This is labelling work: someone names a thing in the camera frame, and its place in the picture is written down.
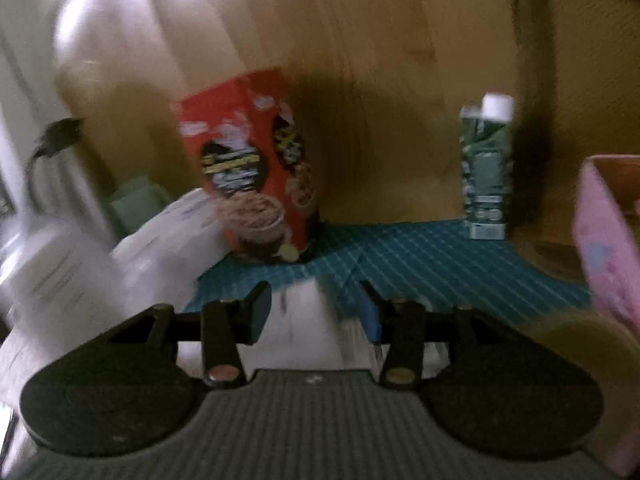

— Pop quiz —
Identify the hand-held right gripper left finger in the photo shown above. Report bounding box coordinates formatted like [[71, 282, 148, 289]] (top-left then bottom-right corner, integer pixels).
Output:
[[107, 281, 273, 390]]

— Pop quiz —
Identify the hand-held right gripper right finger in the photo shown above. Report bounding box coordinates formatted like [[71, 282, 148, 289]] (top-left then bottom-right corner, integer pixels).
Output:
[[359, 280, 502, 391]]

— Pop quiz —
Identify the white flat pack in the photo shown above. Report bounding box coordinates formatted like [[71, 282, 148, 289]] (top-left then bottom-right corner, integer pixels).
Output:
[[272, 280, 396, 373]]

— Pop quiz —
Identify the teal checkered mat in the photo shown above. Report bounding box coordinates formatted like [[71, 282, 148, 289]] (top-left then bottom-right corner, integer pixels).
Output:
[[182, 220, 593, 326]]

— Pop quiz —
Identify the white tissue pack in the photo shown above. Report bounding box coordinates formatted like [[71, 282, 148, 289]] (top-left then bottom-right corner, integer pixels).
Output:
[[110, 187, 236, 311]]

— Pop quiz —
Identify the red cereal box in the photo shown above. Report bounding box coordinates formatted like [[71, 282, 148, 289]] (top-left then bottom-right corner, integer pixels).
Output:
[[172, 66, 323, 266]]

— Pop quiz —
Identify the green mug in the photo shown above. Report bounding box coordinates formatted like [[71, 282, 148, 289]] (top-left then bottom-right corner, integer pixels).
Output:
[[107, 180, 171, 241]]

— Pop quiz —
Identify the green drink carton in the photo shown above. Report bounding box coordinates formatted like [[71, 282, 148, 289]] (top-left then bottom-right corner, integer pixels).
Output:
[[459, 92, 516, 241]]

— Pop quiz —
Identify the bagged stack of paper cups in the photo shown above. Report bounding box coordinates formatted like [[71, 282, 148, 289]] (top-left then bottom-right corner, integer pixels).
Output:
[[0, 210, 126, 361]]

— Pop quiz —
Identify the tan round object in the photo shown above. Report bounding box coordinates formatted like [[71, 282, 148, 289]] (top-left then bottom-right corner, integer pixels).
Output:
[[520, 310, 640, 461]]

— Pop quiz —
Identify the pink tin box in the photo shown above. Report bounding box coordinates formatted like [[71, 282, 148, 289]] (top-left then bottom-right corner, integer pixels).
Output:
[[572, 154, 640, 476]]

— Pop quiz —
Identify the brown wooden board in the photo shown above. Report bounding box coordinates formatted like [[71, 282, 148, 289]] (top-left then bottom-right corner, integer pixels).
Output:
[[512, 0, 640, 281]]

